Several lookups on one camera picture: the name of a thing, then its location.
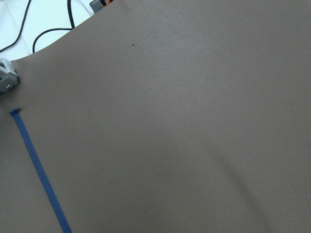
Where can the aluminium frame post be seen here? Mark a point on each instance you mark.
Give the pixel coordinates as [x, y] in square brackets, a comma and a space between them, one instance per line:
[8, 76]

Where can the short centre blue tape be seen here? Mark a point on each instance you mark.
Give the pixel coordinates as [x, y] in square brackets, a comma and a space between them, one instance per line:
[52, 197]

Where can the orange grey connector block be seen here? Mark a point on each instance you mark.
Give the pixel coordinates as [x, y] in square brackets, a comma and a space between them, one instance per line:
[97, 5]

